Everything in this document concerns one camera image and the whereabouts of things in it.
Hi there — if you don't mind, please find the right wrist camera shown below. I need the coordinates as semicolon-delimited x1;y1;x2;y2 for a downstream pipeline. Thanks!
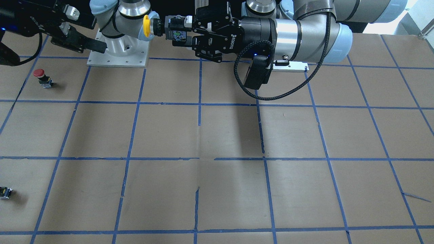
0;41;20;66

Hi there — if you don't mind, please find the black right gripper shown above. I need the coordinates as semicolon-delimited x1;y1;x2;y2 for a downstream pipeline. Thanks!
0;0;107;54

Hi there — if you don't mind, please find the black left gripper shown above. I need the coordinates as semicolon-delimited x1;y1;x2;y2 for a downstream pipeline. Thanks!
169;3;277;62

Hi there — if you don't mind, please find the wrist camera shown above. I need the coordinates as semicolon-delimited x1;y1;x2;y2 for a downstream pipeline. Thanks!
244;55;272;90
0;41;20;66

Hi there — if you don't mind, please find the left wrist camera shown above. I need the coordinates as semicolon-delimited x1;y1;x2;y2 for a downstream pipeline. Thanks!
244;55;272;90

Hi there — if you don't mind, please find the yellow push button switch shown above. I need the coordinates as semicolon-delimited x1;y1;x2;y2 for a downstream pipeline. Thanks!
140;15;192;41

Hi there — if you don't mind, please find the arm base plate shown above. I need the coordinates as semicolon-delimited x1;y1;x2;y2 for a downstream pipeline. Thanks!
87;32;150;68
273;60;309;72

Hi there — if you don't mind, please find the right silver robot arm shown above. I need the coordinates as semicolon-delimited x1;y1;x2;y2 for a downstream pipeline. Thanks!
1;0;158;54

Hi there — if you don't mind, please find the red push button switch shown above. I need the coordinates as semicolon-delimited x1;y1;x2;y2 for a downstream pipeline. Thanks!
33;68;53;88

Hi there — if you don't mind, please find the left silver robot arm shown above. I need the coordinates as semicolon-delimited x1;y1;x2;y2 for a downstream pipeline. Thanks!
164;0;407;62

